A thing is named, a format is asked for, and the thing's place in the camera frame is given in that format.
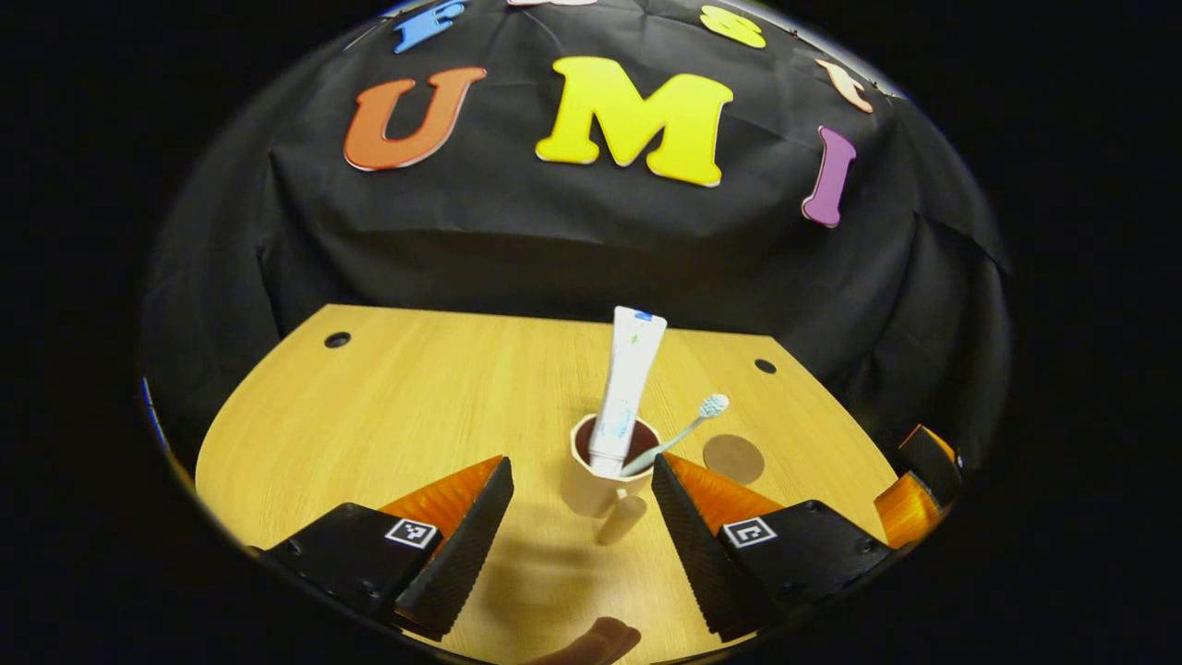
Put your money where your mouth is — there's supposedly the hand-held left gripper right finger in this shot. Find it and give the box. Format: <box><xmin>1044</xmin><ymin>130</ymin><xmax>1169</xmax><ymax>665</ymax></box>
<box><xmin>651</xmin><ymin>453</ymin><xmax>895</xmax><ymax>643</ymax></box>

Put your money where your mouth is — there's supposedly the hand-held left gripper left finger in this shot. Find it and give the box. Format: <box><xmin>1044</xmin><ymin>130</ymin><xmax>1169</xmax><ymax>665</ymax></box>
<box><xmin>263</xmin><ymin>454</ymin><xmax>515</xmax><ymax>643</ymax></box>

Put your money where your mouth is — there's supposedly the round brown coaster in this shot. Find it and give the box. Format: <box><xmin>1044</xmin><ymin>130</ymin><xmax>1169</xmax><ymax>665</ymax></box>
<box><xmin>703</xmin><ymin>434</ymin><xmax>766</xmax><ymax>486</ymax></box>

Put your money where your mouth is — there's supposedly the white toothbrush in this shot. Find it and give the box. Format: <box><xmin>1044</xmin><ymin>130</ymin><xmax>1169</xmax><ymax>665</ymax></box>
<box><xmin>619</xmin><ymin>394</ymin><xmax>730</xmax><ymax>478</ymax></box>

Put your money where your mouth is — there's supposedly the beige cup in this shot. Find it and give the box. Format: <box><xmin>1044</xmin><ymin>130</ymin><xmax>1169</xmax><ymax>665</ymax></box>
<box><xmin>561</xmin><ymin>413</ymin><xmax>662</xmax><ymax>546</ymax></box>

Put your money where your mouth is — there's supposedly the white toothpaste tube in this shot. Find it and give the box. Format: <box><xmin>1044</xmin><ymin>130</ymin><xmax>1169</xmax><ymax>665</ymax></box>
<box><xmin>588</xmin><ymin>307</ymin><xmax>668</xmax><ymax>479</ymax></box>

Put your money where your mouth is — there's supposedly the wooden desktop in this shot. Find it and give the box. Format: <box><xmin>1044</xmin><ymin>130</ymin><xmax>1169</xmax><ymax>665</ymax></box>
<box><xmin>194</xmin><ymin>305</ymin><xmax>901</xmax><ymax>665</ymax></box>

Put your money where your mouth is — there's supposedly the black backdrop cloth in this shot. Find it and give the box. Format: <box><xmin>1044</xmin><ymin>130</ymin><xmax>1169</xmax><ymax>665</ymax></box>
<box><xmin>143</xmin><ymin>0</ymin><xmax>1012</xmax><ymax>472</ymax></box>

